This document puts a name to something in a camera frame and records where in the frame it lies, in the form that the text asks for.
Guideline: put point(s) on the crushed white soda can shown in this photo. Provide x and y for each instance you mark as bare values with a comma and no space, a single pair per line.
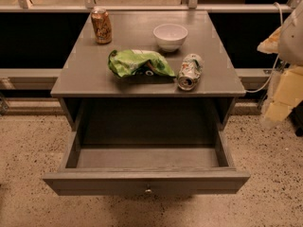
190,72

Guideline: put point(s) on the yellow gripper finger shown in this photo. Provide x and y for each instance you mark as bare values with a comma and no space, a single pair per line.
270,45
285,92

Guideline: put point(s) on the orange soda can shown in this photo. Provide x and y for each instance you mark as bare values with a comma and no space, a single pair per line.
101,25

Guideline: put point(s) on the open grey top drawer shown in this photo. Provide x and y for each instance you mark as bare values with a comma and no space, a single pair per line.
122,146

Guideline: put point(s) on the grey wooden cabinet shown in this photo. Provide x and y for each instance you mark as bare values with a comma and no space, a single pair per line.
86,72

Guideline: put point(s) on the white ceramic bowl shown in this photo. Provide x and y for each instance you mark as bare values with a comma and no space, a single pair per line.
170,37

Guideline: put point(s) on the green rice chip bag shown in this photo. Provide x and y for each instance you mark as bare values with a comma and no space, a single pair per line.
132,62

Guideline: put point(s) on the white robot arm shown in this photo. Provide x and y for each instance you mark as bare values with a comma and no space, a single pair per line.
290,46

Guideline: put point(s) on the metal drawer knob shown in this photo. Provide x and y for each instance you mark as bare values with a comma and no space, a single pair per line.
148,191

